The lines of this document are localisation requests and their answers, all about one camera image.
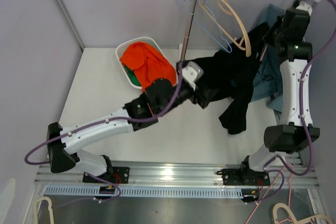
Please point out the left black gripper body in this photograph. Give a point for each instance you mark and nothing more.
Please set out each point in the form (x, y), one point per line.
(190, 94)

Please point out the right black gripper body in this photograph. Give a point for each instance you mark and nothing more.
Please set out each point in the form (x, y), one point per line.
(279, 34)

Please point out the black t shirt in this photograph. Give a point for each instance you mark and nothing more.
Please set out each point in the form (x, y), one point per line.
(231, 75)

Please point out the beige wooden hanger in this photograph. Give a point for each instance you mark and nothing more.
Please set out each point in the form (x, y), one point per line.
(244, 43)

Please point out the orange t shirt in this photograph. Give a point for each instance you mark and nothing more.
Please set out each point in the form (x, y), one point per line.
(148, 64)

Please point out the green t shirt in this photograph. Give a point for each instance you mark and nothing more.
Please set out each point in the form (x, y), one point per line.
(132, 77)

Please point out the pink wire hanger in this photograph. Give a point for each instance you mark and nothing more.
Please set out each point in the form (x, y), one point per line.
(264, 52)

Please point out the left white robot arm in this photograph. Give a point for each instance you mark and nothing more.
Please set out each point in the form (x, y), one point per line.
(66, 144)

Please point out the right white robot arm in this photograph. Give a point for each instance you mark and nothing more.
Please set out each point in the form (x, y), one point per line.
(295, 131)

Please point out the grey blue t shirt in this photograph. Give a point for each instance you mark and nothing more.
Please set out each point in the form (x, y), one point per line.
(268, 80)

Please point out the beige hanger on floor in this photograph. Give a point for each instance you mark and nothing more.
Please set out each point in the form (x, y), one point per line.
(291, 218)

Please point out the white plastic basket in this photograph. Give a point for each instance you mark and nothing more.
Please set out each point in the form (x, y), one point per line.
(119, 51)

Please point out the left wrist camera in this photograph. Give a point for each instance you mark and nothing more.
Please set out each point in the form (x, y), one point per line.
(191, 73)

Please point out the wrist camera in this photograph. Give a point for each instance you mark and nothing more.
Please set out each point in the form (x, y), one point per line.
(303, 6)
(191, 73)

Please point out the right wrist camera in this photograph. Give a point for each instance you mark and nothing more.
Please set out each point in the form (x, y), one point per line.
(303, 6)

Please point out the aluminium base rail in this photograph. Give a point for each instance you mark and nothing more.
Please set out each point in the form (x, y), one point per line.
(150, 174)

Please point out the right black mount plate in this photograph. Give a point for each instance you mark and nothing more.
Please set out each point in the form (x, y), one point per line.
(243, 177)

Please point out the black mount plate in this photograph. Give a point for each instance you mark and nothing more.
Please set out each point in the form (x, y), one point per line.
(115, 175)
(243, 177)

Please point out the left black mount plate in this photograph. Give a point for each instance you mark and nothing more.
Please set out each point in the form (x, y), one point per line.
(115, 175)

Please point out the white slotted cable duct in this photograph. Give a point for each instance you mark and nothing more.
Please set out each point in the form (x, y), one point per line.
(126, 191)

